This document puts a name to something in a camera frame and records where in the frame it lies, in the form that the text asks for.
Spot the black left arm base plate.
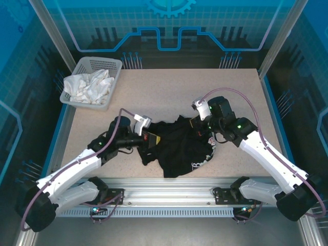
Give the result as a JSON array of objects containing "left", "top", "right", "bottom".
[{"left": 102, "top": 188, "right": 126, "bottom": 205}]

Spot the white perforated plastic basket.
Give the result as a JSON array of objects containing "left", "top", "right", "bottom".
[{"left": 59, "top": 56, "right": 124, "bottom": 112}]

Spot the aluminium mounting rail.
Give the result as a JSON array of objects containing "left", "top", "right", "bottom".
[{"left": 33, "top": 176, "right": 307, "bottom": 208}]

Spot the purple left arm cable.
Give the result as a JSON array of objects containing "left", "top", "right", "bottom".
[{"left": 20, "top": 108, "right": 136, "bottom": 231}]

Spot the green-lit cable connector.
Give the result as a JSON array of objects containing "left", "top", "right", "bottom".
[
  {"left": 91, "top": 203, "right": 108, "bottom": 215},
  {"left": 239, "top": 204, "right": 258, "bottom": 214}
]

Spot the grey metal plate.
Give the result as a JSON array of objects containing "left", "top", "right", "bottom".
[{"left": 33, "top": 216, "right": 308, "bottom": 246}]

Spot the aluminium frame post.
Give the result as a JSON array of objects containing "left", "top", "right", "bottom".
[
  {"left": 28, "top": 0, "right": 78, "bottom": 75},
  {"left": 257, "top": 0, "right": 310, "bottom": 79}
]

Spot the slotted grey cable duct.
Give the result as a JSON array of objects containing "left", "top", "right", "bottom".
[{"left": 55, "top": 207, "right": 235, "bottom": 218}]

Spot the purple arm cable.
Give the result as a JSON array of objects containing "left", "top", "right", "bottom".
[
  {"left": 201, "top": 88, "right": 327, "bottom": 224},
  {"left": 20, "top": 108, "right": 136, "bottom": 231}
]

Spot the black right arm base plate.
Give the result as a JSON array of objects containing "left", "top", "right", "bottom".
[{"left": 212, "top": 187, "right": 262, "bottom": 206}]

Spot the aluminium frame bar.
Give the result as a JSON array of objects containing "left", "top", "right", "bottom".
[
  {"left": 14, "top": 199, "right": 43, "bottom": 246},
  {"left": 297, "top": 204, "right": 325, "bottom": 246}
]

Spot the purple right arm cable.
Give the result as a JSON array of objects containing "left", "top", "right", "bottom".
[{"left": 201, "top": 88, "right": 327, "bottom": 224}]

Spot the crumpled white cloth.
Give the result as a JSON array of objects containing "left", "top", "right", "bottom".
[{"left": 63, "top": 69, "right": 115, "bottom": 105}]

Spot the black t-shirt with floral print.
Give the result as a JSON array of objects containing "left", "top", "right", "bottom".
[{"left": 137, "top": 115, "right": 218, "bottom": 179}]

